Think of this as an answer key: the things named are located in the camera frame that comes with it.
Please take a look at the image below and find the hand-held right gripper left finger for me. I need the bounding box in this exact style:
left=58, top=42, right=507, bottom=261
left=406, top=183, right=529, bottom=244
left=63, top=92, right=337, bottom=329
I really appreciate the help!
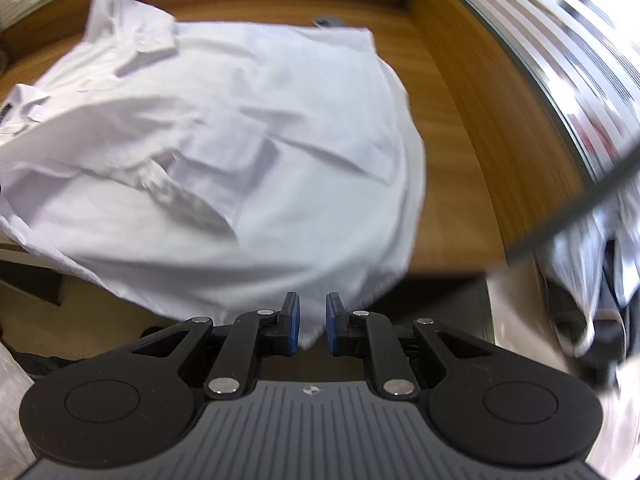
left=131, top=291, right=302, bottom=401

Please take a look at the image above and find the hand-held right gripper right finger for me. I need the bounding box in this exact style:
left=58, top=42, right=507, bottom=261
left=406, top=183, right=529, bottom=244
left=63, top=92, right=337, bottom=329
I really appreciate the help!
left=325, top=291, right=496, bottom=401

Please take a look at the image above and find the white shirt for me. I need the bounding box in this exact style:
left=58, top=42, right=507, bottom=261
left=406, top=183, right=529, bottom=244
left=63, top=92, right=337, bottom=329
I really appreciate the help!
left=0, top=0, right=427, bottom=351

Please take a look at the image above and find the white cloth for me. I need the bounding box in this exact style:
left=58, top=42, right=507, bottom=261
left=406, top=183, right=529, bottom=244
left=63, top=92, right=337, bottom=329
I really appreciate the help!
left=540, top=180, right=640, bottom=361
left=0, top=345, right=36, bottom=480

